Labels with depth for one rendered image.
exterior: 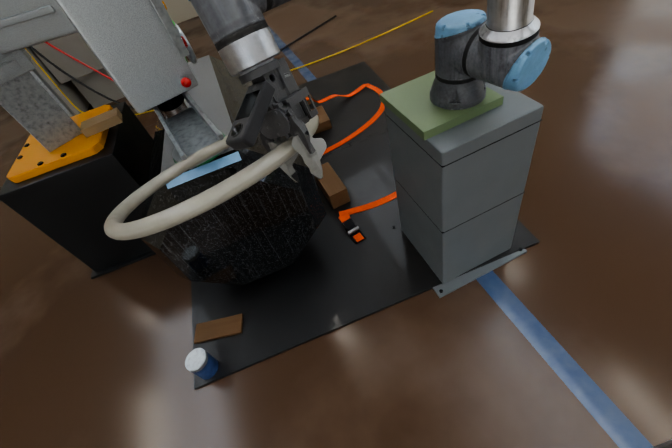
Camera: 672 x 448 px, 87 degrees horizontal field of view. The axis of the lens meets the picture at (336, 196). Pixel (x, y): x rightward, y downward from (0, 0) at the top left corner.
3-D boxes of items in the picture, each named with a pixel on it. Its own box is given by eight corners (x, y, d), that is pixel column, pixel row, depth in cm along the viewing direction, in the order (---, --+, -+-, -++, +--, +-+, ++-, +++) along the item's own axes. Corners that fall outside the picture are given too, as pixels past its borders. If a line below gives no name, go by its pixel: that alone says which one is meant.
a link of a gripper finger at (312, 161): (344, 160, 65) (315, 118, 63) (328, 177, 61) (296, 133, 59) (333, 165, 67) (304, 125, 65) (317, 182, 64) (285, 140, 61)
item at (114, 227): (124, 203, 93) (116, 194, 92) (282, 115, 106) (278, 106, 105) (88, 286, 50) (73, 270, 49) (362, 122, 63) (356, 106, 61)
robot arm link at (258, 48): (241, 36, 51) (205, 58, 57) (258, 69, 53) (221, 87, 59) (279, 21, 57) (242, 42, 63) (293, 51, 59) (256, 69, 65)
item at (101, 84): (88, 116, 401) (24, 41, 340) (97, 73, 491) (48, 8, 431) (141, 95, 409) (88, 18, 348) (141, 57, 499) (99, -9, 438)
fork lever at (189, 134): (137, 97, 142) (129, 86, 139) (181, 76, 147) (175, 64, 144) (177, 177, 96) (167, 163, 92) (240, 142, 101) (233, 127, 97)
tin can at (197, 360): (197, 363, 172) (183, 354, 162) (217, 353, 173) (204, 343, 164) (200, 384, 165) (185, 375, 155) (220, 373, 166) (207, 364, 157)
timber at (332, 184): (350, 201, 222) (346, 188, 214) (333, 209, 221) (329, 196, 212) (331, 174, 243) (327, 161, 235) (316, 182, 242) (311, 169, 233)
